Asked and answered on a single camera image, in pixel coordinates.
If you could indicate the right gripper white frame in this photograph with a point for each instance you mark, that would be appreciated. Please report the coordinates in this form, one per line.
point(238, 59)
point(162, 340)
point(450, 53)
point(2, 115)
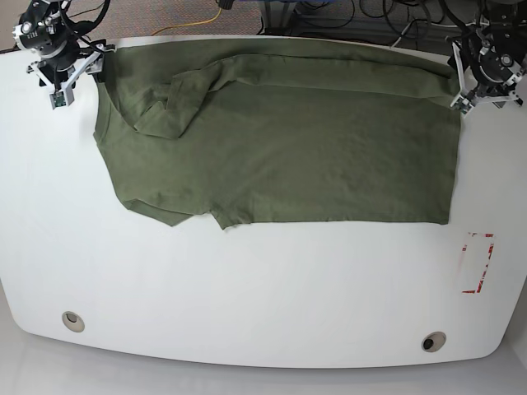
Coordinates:
point(59, 70)

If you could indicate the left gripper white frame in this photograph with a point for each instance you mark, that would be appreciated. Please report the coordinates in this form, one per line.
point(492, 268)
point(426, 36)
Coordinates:
point(501, 73)

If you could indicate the olive green t-shirt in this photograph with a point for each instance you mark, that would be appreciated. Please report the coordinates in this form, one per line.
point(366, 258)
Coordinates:
point(278, 130)

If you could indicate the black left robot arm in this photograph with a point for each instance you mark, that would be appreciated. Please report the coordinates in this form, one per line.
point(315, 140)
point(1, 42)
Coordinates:
point(502, 22)

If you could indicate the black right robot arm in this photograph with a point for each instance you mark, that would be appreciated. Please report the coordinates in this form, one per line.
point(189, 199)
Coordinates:
point(46, 25)

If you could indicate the red tape rectangle marking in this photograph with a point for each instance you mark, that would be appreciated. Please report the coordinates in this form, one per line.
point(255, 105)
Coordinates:
point(474, 262)

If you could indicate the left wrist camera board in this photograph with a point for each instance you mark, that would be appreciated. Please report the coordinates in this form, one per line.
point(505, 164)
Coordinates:
point(462, 104)

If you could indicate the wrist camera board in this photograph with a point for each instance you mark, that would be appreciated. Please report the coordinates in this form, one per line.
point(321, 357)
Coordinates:
point(58, 100)
point(462, 104)

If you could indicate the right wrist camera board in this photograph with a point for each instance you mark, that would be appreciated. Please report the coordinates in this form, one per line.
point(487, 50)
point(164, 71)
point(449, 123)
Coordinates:
point(58, 100)

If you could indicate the right table cable grommet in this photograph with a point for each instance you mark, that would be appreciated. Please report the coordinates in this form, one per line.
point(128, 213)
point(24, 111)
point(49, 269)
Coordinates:
point(433, 342)

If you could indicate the table cable grommet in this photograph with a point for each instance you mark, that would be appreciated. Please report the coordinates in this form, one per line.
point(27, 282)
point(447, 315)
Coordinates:
point(73, 322)
point(433, 342)

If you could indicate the left table cable grommet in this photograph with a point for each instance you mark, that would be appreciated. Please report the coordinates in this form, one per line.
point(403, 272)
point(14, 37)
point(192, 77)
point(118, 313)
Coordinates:
point(73, 322)

